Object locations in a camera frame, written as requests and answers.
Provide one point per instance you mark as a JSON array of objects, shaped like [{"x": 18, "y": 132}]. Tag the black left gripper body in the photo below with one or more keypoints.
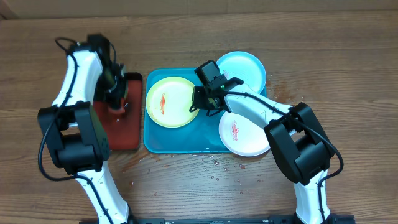
[{"x": 114, "y": 88}]

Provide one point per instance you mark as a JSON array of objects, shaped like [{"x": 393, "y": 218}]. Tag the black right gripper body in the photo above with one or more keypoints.
[{"x": 203, "y": 102}]

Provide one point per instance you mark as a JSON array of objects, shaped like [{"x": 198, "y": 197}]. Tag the pink and green sponge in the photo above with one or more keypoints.
[{"x": 116, "y": 110}]

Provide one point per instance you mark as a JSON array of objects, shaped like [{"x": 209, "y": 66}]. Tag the yellow plate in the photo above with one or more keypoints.
[{"x": 169, "y": 100}]

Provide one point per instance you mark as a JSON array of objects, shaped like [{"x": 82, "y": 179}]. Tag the light blue plate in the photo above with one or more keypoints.
[{"x": 246, "y": 67}]

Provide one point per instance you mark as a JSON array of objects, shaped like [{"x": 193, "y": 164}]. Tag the white plate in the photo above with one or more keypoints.
[{"x": 241, "y": 136}]

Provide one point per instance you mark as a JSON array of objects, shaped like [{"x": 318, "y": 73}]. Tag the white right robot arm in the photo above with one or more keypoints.
[{"x": 301, "y": 148}]

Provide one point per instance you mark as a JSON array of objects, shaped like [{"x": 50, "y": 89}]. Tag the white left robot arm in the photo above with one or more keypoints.
[{"x": 74, "y": 144}]

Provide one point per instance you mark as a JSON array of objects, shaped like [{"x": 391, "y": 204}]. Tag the teal plastic tray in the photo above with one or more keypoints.
[{"x": 199, "y": 136}]

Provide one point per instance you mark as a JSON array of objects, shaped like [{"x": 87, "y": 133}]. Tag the black tray with red liquid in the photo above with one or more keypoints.
[{"x": 123, "y": 127}]

